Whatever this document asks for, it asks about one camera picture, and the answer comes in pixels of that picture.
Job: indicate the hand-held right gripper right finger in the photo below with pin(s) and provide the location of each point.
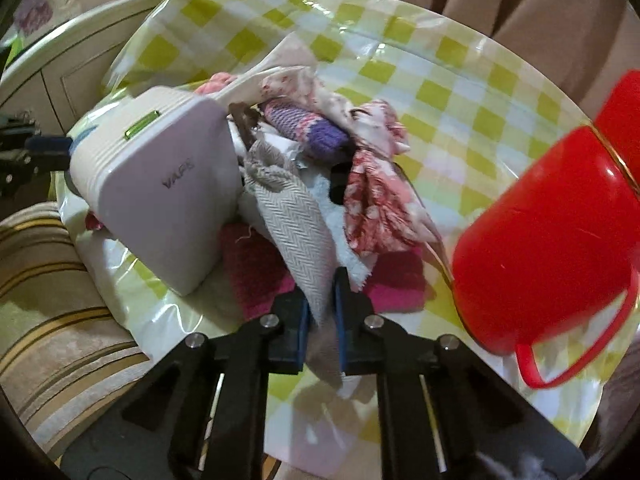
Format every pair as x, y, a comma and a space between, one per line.
342, 322

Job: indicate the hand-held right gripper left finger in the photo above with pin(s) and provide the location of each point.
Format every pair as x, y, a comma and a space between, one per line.
300, 332

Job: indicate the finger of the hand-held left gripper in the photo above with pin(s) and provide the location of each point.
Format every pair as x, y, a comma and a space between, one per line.
47, 145

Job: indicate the grey herringbone cloth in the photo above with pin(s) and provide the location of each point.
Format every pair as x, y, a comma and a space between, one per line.
295, 240

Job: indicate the white cabinet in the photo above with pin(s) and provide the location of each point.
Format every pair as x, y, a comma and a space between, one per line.
65, 90

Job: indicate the white fluffy cloth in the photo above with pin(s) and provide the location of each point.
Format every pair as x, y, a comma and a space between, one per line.
350, 255

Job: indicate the magenta cloth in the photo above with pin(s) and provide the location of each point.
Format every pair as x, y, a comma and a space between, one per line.
250, 270
92, 221

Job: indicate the red floral cloth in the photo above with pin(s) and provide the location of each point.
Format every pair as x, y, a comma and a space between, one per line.
375, 200

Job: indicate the white ribbed appliance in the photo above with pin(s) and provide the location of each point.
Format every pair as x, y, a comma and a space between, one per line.
165, 210

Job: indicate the black cloth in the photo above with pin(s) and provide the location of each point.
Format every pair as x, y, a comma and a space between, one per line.
337, 185

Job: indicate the white lace cloth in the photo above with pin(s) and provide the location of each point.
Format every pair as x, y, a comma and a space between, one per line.
45, 5

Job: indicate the striped cushion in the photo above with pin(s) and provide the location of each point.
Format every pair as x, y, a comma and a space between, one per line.
50, 310

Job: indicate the purple knitted sock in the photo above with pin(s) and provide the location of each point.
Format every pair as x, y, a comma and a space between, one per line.
310, 130

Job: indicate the dark brown cloth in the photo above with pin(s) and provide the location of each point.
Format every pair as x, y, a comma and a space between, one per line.
245, 122

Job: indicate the pink floral cloth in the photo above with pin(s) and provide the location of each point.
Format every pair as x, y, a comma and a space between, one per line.
380, 120

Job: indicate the red thermos jug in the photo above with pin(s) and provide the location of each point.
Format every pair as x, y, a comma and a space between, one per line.
540, 260

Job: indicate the pale floral cloth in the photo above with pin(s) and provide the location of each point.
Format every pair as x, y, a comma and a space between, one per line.
290, 82

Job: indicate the green checked plastic tablecloth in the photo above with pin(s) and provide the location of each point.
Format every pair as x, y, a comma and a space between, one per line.
450, 60

